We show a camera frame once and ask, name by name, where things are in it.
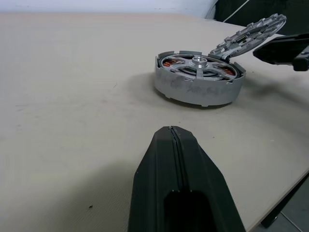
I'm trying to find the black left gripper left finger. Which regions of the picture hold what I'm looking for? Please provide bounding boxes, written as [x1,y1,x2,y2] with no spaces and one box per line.
[127,126,181,232]

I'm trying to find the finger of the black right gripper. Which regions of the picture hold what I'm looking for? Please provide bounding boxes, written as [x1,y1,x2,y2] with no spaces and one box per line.
[265,32,309,44]
[252,38,309,72]

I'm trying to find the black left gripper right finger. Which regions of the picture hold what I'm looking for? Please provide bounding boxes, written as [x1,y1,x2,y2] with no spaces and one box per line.
[171,126,247,232]

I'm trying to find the grey motor lid circuit board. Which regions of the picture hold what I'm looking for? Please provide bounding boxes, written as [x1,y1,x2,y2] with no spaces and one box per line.
[209,14,287,58]

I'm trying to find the silver spoked rotor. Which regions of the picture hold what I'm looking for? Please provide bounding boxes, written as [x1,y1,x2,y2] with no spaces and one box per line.
[161,54,236,80]

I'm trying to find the grey motor housing copper coils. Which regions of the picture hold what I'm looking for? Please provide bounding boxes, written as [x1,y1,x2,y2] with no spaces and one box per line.
[154,50,247,109]

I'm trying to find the black cloth covered cabinet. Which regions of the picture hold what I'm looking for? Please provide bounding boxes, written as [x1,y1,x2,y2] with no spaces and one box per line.
[205,0,309,38]

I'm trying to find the white laptop cable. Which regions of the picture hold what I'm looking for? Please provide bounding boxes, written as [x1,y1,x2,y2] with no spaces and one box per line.
[223,4,246,23]

